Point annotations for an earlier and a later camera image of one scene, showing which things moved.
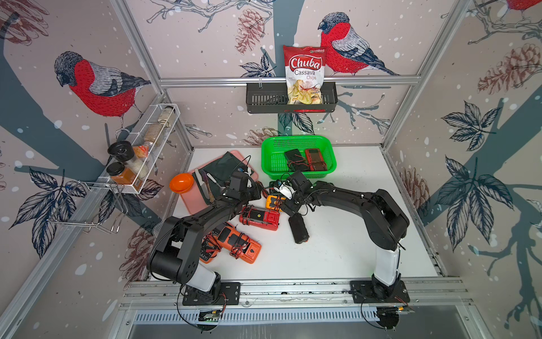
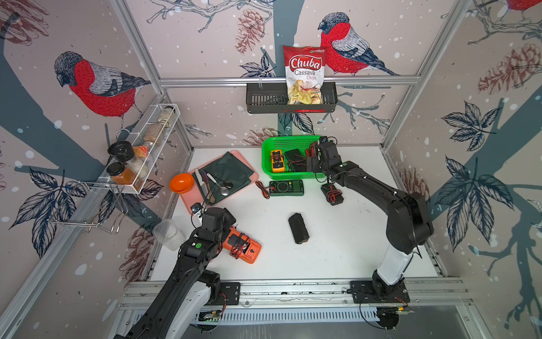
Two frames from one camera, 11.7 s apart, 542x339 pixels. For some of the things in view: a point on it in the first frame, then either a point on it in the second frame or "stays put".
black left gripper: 257,194 → 227,222
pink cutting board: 194,198 stays put
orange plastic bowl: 181,183 stays put
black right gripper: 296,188 → 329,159
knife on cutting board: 202,183 stays put
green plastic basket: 274,158 stays put
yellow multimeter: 274,203 → 277,161
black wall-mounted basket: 272,97 stays put
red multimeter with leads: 269,219 → 312,164
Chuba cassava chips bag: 304,70 stays put
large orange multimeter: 226,236 stays put
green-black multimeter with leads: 295,161 stays put
